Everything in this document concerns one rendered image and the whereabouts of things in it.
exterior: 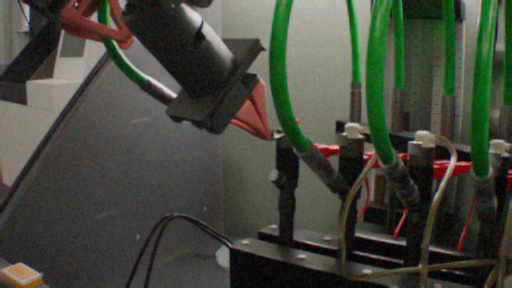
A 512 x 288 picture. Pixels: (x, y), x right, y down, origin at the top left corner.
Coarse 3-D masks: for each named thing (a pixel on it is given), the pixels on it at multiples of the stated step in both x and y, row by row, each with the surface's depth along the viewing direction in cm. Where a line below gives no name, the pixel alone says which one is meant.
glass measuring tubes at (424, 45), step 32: (416, 0) 71; (416, 32) 74; (416, 64) 75; (384, 96) 77; (416, 96) 76; (416, 128) 77; (384, 192) 81; (448, 192) 76; (384, 224) 80; (448, 224) 74
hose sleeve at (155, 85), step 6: (150, 78) 56; (144, 84) 56; (150, 84) 56; (156, 84) 56; (162, 84) 57; (144, 90) 56; (150, 90) 56; (156, 90) 57; (162, 90) 57; (168, 90) 58; (156, 96) 57; (162, 96) 57; (168, 96) 57; (174, 96) 58; (162, 102) 58; (168, 102) 58
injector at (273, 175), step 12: (276, 144) 59; (288, 144) 58; (276, 156) 59; (288, 156) 58; (276, 168) 59; (288, 168) 58; (276, 180) 57; (288, 180) 59; (288, 192) 60; (288, 204) 60; (288, 216) 60; (288, 228) 60; (288, 240) 61
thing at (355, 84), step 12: (348, 0) 71; (108, 12) 52; (348, 12) 71; (108, 24) 52; (108, 48) 53; (360, 48) 73; (120, 60) 54; (360, 60) 73; (132, 72) 55; (360, 72) 74; (360, 84) 74
